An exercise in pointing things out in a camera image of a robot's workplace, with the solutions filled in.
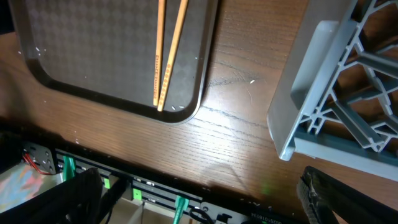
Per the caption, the right wooden chopstick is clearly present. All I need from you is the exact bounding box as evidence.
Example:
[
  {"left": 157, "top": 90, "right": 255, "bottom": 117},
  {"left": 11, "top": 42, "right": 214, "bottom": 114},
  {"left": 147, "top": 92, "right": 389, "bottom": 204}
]
[{"left": 157, "top": 0, "right": 188, "bottom": 111}]

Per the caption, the wooden chopstick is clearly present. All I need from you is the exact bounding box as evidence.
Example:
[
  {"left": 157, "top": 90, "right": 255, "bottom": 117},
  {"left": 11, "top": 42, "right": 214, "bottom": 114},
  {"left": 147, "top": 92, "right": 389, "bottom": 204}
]
[
  {"left": 153, "top": 0, "right": 166, "bottom": 106},
  {"left": 157, "top": 0, "right": 188, "bottom": 111}
]

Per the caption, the black rail with green clips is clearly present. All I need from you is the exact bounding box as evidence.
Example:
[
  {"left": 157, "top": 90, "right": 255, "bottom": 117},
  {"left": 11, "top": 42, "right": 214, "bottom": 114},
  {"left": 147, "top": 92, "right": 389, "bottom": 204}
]
[{"left": 18, "top": 139, "right": 305, "bottom": 224}]

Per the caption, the grey dishwasher rack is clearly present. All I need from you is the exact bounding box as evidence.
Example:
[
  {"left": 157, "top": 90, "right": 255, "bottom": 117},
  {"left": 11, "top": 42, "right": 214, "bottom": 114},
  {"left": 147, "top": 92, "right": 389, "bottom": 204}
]
[{"left": 267, "top": 0, "right": 397, "bottom": 180}]

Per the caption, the dark brown serving tray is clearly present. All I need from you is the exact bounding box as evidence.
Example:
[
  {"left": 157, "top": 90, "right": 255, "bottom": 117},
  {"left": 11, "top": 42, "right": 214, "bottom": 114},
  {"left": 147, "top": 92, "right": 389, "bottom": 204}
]
[{"left": 9, "top": 0, "right": 219, "bottom": 124}]

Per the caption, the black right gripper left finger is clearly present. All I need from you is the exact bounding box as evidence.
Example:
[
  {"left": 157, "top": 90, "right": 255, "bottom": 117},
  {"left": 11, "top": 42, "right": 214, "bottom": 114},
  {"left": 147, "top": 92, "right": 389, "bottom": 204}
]
[{"left": 1, "top": 168, "right": 102, "bottom": 224}]

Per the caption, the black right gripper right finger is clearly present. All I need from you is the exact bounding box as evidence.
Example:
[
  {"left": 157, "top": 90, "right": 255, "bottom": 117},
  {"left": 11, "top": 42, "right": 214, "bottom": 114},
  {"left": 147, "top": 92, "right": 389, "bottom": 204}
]
[{"left": 297, "top": 166, "right": 397, "bottom": 224}]

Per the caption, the left wooden chopstick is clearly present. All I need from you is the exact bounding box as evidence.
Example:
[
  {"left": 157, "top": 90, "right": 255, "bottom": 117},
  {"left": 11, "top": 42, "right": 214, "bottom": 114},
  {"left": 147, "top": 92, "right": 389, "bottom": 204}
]
[{"left": 153, "top": 0, "right": 166, "bottom": 106}]

